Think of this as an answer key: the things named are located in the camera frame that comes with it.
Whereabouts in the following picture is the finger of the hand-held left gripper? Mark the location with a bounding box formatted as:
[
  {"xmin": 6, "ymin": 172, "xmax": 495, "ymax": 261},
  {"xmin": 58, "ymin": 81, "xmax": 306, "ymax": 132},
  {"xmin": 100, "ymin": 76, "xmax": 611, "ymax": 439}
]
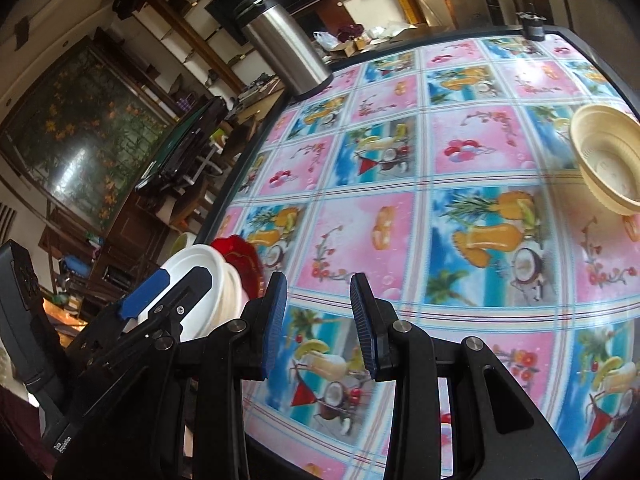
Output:
[
  {"xmin": 149, "ymin": 266, "xmax": 217, "ymax": 335},
  {"xmin": 116, "ymin": 268, "xmax": 172, "ymax": 321}
]

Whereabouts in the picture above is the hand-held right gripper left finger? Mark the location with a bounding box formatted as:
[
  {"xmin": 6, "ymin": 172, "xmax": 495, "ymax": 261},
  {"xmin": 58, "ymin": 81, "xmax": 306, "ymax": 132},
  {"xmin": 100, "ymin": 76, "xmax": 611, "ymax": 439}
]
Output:
[{"xmin": 52, "ymin": 271, "xmax": 290, "ymax": 480}]

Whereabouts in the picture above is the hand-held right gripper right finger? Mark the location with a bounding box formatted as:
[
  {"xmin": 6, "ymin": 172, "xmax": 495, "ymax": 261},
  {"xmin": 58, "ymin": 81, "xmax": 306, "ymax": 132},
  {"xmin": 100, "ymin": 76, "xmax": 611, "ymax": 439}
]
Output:
[{"xmin": 350, "ymin": 272, "xmax": 581, "ymax": 480}]

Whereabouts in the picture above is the red scalloped glass plate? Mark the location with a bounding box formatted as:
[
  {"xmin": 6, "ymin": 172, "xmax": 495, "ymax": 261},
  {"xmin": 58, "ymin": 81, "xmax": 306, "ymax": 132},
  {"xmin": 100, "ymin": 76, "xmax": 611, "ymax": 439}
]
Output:
[{"xmin": 210, "ymin": 236, "xmax": 266, "ymax": 302}]

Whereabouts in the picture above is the green and white basin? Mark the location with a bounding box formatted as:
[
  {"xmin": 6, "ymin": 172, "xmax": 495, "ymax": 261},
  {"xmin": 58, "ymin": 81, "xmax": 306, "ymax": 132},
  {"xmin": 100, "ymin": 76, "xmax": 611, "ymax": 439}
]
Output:
[{"xmin": 171, "ymin": 232, "xmax": 197, "ymax": 257}]

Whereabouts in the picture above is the dark wooden cabinet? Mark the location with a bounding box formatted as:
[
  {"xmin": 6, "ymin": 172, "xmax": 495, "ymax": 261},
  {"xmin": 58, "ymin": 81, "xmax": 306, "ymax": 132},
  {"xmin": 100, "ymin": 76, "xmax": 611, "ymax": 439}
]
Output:
[{"xmin": 40, "ymin": 195, "xmax": 201, "ymax": 311}]

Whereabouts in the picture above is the green top mahjong table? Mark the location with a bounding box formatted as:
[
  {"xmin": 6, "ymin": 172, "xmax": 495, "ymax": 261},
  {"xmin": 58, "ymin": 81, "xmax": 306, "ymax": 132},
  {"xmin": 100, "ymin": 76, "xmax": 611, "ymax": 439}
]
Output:
[{"xmin": 134, "ymin": 96, "xmax": 230, "ymax": 195}]

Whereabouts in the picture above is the fruit printed tablecloth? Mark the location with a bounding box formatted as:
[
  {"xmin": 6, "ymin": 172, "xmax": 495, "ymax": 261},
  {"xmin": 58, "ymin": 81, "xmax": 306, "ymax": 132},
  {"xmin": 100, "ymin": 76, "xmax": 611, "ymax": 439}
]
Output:
[{"xmin": 200, "ymin": 30, "xmax": 640, "ymax": 480}]

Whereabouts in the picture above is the framed flower painting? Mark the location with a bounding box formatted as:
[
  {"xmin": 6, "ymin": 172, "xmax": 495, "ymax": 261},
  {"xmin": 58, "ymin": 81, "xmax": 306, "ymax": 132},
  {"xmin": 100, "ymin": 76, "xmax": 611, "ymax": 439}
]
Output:
[{"xmin": 2, "ymin": 39, "xmax": 177, "ymax": 232}]

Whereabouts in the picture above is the stainless steel thermos jug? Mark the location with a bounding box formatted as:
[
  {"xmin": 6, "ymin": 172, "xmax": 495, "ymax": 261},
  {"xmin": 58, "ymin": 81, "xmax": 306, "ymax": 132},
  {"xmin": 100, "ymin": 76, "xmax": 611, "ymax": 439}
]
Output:
[{"xmin": 234, "ymin": 0, "xmax": 334, "ymax": 98}]

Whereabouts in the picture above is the small black jar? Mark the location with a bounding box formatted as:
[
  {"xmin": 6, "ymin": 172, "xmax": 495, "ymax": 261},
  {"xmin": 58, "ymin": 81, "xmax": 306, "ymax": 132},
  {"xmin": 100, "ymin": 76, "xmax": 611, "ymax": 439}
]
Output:
[{"xmin": 517, "ymin": 7, "xmax": 547, "ymax": 42}]

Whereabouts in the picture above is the wooden wall shelf unit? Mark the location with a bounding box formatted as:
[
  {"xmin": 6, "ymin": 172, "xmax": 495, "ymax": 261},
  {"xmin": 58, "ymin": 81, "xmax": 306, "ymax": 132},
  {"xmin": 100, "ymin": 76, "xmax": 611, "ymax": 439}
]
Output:
[{"xmin": 150, "ymin": 0, "xmax": 451, "ymax": 111}]

